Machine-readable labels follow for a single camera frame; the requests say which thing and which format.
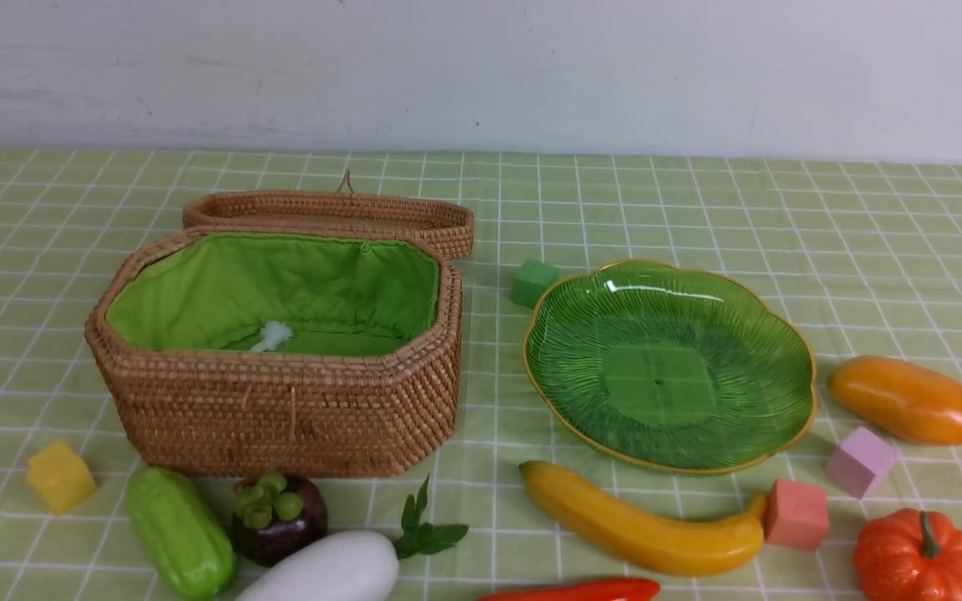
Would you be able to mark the white eggplant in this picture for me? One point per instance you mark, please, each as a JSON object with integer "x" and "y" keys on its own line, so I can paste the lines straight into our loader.
{"x": 356, "y": 564}

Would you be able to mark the purple mangosteen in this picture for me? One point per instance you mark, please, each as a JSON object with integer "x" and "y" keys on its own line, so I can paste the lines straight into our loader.
{"x": 275, "y": 515}

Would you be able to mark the yellow banana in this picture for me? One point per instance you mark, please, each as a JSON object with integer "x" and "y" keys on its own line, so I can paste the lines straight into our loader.
{"x": 673, "y": 547}

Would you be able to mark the red chili pepper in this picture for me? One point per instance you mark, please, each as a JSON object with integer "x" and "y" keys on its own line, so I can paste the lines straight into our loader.
{"x": 622, "y": 588}

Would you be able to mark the orange mango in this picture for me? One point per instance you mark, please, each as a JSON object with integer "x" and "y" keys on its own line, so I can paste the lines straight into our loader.
{"x": 911, "y": 402}

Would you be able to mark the orange pumpkin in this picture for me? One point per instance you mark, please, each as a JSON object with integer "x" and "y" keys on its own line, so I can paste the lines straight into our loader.
{"x": 910, "y": 554}

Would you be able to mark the green foam cube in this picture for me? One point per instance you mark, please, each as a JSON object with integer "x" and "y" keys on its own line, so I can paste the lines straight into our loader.
{"x": 531, "y": 280}

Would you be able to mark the woven rattan basket lid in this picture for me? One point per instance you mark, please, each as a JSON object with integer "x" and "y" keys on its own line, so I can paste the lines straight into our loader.
{"x": 446, "y": 227}

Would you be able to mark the green glass leaf plate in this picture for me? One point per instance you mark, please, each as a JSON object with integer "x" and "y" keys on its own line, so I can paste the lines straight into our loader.
{"x": 679, "y": 370}

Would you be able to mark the woven rattan basket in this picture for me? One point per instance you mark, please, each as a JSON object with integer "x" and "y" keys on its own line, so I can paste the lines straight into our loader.
{"x": 233, "y": 351}

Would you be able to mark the salmon foam cube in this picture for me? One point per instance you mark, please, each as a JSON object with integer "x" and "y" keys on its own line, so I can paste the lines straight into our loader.
{"x": 797, "y": 515}

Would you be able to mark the green cucumber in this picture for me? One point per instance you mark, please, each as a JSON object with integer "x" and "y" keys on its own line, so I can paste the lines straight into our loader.
{"x": 181, "y": 536}

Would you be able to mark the pink foam cube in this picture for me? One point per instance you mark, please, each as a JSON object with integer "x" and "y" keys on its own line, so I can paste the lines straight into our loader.
{"x": 860, "y": 462}

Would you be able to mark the green checked tablecloth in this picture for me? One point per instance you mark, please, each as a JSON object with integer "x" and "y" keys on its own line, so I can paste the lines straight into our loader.
{"x": 862, "y": 258}

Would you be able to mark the yellow foam cube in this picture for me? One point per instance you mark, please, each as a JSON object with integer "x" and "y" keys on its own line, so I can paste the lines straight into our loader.
{"x": 60, "y": 477}

